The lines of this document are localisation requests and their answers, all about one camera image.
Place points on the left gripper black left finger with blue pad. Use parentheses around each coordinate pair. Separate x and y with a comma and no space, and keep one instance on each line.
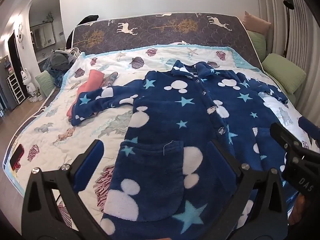
(41,217)

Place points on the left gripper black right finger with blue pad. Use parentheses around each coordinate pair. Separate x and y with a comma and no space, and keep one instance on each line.
(256,209)

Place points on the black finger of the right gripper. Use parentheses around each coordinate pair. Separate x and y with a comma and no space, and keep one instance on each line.
(285,138)

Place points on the blue fleece star pajama top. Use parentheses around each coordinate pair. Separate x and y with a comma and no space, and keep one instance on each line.
(164,182)

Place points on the pile of grey blue clothes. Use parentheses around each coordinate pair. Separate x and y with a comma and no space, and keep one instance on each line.
(59,63)

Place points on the red black phone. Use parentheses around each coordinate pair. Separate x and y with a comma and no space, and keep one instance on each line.
(16,156)

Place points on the green pillow near curtain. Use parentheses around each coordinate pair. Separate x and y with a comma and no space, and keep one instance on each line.
(290,76)

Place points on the white seashell print quilt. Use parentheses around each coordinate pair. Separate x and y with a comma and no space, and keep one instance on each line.
(51,140)

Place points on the beige pleated curtain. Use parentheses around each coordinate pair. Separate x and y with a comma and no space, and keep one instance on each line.
(303,48)

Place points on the green pillow behind mattress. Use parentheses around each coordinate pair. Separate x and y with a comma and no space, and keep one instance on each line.
(259,43)

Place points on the white cat figurine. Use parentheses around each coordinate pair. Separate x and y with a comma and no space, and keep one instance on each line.
(34,92)

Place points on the pink beige pillow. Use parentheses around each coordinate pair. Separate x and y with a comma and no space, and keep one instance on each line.
(255,24)

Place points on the dark deer print mattress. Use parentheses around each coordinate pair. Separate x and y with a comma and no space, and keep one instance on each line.
(200,28)

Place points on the green pillow left side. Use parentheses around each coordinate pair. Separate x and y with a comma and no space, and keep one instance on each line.
(46,83)

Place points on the black floor lamp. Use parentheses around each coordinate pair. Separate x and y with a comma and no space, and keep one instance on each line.
(289,5)

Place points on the white shelf rack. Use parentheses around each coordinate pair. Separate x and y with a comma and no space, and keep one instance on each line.
(15,88)

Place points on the folded pink garment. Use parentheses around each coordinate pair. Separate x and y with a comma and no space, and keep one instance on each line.
(93,82)

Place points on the folded blue floral garment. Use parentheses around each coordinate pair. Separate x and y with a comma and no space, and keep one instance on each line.
(109,80)

